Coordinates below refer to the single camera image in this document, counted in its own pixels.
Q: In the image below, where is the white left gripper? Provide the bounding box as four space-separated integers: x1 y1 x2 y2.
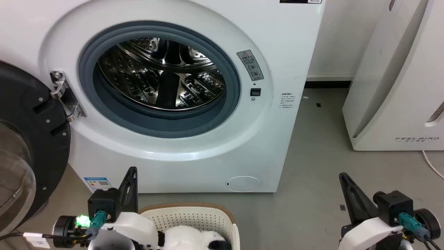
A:
88 167 159 250

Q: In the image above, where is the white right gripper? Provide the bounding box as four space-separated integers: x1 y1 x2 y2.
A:
338 172 405 250

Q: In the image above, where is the black and white plush toy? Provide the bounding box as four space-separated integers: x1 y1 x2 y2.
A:
158 225 232 250

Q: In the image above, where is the stainless steel washing machine drum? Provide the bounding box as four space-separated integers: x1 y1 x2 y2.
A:
97 37 227 112

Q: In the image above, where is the black round washer door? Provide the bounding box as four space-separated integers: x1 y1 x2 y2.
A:
0 61 72 237

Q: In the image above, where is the blue energy label sticker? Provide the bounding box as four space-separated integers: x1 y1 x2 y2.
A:
83 177 112 192

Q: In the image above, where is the white perforated laundry basket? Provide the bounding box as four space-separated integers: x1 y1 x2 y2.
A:
138 203 241 250

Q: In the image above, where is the grey rubber door gasket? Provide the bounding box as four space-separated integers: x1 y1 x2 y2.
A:
78 21 242 139

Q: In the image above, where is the oval filter cover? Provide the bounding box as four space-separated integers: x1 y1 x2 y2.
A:
225 176 262 192

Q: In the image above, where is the metal door hinge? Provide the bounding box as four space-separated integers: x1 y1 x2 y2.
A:
50 70 87 122

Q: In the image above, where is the white air purifier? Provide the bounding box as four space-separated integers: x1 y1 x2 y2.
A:
342 0 444 152

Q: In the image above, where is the small text label sticker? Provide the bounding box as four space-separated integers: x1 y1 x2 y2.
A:
280 92 295 110

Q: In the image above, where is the white front-load washing machine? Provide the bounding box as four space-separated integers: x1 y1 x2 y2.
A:
0 0 326 193

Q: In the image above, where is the grey warning sticker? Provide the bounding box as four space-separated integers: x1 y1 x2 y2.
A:
237 50 264 82

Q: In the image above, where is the teal plug left camera cable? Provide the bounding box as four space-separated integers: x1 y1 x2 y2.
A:
85 210 106 241

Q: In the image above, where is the teal plug camera cable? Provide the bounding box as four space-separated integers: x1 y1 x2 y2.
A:
85 210 106 241
398 212 433 244

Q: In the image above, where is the teal plug right camera cable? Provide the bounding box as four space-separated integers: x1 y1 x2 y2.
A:
398 212 433 244

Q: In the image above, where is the white power cable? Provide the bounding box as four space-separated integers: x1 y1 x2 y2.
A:
421 150 444 180

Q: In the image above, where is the white cable tag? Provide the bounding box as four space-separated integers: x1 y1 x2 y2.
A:
24 233 51 249

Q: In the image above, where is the thin black cable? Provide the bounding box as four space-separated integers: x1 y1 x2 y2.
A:
0 231 91 244

